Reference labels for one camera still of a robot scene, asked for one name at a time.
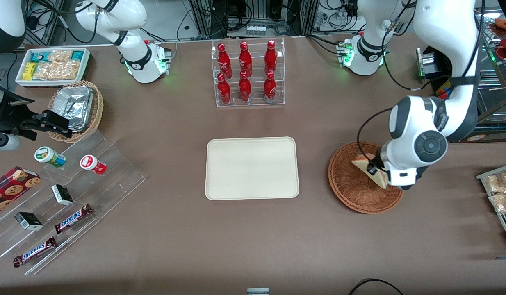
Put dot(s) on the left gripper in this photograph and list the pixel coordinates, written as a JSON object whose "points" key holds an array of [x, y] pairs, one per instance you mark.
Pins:
{"points": [[377, 163]]}

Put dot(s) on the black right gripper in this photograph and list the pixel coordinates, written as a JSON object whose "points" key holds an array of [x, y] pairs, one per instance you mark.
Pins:
{"points": [[12, 117]]}

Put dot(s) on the triangle sandwich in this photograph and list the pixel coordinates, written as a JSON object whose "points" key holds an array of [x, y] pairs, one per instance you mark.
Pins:
{"points": [[370, 167]]}

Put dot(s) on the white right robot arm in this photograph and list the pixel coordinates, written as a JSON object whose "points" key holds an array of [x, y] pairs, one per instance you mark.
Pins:
{"points": [[142, 61]]}

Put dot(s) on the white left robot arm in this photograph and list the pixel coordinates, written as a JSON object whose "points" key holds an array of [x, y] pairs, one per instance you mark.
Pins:
{"points": [[413, 119]]}

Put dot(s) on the aluminium foil tray stack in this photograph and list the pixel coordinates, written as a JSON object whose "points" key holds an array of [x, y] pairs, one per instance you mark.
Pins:
{"points": [[74, 106]]}

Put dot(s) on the round brown wicker basket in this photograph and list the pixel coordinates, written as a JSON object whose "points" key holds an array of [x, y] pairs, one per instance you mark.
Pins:
{"points": [[355, 192]]}

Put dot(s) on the tan wicker basket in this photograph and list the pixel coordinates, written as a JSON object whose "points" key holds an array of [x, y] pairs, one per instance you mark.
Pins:
{"points": [[98, 110]]}

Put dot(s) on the cream rectangular tray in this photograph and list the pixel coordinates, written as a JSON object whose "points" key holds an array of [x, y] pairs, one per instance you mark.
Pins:
{"points": [[251, 168]]}

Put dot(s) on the white plastic snack bin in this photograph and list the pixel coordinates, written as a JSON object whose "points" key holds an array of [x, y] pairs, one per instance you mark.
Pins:
{"points": [[19, 80]]}

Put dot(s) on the yellow snack packet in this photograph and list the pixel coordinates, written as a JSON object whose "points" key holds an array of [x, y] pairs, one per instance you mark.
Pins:
{"points": [[30, 71]]}

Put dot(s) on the large clear rice cracker bag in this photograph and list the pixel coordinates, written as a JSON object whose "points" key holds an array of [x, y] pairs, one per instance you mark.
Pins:
{"points": [[56, 70]]}

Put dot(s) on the green lidded snack cup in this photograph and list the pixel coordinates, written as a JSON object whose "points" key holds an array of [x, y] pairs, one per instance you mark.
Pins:
{"points": [[48, 155]]}

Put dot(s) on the teal snack packet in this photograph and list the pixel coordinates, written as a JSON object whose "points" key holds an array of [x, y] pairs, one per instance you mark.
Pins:
{"points": [[39, 56], [78, 55]]}

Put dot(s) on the small clear rice cracker bag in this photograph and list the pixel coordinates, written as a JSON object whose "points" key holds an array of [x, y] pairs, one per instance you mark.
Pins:
{"points": [[61, 55]]}

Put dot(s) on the red lidded snack cup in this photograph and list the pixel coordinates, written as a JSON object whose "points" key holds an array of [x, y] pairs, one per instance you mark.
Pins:
{"points": [[92, 164]]}

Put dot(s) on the red chocolate chip cookie box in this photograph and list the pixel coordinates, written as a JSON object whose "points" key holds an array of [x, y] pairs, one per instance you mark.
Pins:
{"points": [[11, 188]]}

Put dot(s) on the small black carton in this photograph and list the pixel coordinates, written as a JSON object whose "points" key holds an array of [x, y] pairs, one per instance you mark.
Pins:
{"points": [[62, 195], [28, 221]]}

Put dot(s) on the clear bag of puffed snacks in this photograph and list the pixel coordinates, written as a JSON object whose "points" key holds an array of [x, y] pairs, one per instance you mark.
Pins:
{"points": [[503, 203], [499, 182]]}

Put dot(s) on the clear acrylic stepped display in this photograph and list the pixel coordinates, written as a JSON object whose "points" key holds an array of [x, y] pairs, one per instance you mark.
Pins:
{"points": [[109, 180]]}

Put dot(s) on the Snickers chocolate bar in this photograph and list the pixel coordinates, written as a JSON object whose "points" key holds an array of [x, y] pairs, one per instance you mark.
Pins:
{"points": [[72, 218], [33, 252]]}

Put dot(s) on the black machine with yellow panel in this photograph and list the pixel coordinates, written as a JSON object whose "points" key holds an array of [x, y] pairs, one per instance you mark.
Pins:
{"points": [[430, 61]]}

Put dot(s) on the red cola bottle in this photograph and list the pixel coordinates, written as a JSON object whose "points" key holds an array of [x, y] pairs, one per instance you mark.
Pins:
{"points": [[245, 88], [224, 90], [270, 55], [270, 87], [223, 59], [245, 57]]}

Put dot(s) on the clear acrylic bottle rack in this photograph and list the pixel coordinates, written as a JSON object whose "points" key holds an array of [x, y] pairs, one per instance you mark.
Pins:
{"points": [[249, 102]]}

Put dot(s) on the small grey device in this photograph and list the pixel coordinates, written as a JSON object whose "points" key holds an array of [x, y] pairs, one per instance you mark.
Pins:
{"points": [[258, 291]]}

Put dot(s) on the white power strip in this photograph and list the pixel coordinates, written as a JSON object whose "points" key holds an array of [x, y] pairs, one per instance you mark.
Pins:
{"points": [[256, 30]]}

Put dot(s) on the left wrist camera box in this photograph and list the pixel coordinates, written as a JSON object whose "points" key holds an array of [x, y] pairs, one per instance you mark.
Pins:
{"points": [[372, 169]]}

